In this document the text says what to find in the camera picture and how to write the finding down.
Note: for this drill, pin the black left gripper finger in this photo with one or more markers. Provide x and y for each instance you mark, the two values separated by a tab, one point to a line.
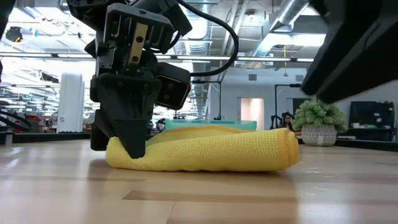
127	99
99	137

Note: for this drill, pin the teal plastic basket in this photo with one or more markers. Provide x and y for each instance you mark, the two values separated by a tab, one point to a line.
217	124

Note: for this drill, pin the yellow microfiber towel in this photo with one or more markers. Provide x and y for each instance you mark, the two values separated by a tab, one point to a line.
202	152

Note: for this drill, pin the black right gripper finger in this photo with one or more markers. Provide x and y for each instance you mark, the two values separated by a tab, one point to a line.
335	56
367	68

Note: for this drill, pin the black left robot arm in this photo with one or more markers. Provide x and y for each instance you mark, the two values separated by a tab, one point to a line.
84	7

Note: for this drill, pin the silver ceiling air duct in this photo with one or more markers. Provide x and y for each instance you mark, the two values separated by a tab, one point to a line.
289	12
200	43

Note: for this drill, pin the green exit sign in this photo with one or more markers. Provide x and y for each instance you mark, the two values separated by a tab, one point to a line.
29	109

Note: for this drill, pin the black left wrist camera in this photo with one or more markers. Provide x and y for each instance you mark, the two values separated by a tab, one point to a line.
174	87

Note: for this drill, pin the white building pillar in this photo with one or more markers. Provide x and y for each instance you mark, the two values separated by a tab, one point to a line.
71	105

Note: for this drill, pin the green plant in white pot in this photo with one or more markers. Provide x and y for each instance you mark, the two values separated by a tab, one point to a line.
317	121

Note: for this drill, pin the black background cabinet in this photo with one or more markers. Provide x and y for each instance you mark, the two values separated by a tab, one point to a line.
367	115

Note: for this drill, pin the person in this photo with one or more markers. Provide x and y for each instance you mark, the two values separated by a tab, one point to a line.
287	119

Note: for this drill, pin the black background frame stand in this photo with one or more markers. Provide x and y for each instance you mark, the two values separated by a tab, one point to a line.
275	102
220	99

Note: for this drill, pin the grey wall vent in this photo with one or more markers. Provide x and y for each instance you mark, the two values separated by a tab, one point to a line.
252	77

